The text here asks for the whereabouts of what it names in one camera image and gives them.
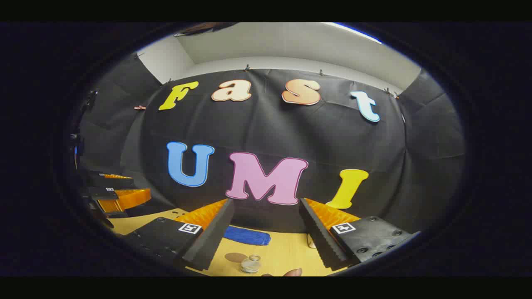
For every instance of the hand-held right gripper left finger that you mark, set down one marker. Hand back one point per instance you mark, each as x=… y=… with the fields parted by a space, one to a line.
x=210 y=243

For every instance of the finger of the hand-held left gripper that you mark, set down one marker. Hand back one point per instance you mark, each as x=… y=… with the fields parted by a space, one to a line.
x=110 y=181
x=124 y=200

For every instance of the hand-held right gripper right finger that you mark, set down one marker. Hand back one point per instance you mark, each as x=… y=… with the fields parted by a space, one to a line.
x=322 y=241

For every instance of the round brown coaster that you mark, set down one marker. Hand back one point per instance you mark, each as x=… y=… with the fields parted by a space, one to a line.
x=235 y=257

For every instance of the clear plastic water bottle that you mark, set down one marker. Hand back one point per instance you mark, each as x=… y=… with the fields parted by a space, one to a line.
x=250 y=264

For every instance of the white box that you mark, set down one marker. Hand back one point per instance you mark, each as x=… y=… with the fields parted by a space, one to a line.
x=311 y=241

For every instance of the blue towel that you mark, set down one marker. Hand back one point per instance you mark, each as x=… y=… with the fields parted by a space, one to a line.
x=247 y=236

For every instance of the black backdrop cloth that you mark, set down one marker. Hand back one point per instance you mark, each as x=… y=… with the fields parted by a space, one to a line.
x=270 y=124

